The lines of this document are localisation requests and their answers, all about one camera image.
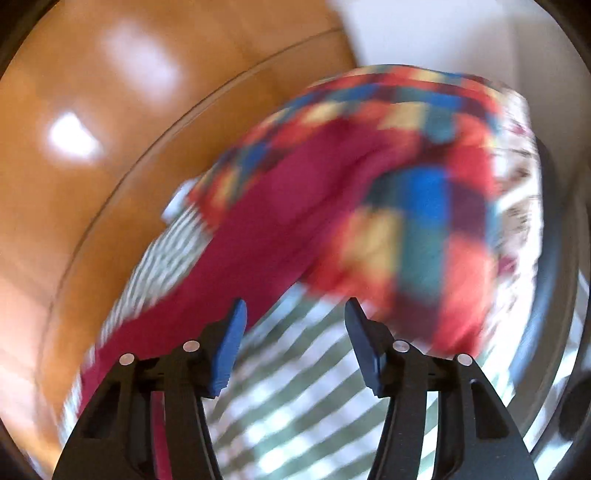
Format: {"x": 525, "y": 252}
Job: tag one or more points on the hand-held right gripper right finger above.
{"x": 365, "y": 346}

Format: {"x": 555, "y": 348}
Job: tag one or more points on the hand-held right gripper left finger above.
{"x": 228, "y": 348}

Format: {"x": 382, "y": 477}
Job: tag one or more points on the red cloth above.
{"x": 277, "y": 207}

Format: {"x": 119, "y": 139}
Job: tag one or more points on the multicoloured plaid cloth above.
{"x": 415, "y": 194}

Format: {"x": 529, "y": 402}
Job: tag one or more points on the green checked tablecloth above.
{"x": 300, "y": 397}

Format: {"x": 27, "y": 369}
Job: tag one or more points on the white floral cloth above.
{"x": 521, "y": 217}

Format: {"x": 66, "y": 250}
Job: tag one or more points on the wooden wardrobe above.
{"x": 138, "y": 138}

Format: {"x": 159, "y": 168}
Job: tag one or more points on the dark curved chair frame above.
{"x": 554, "y": 258}

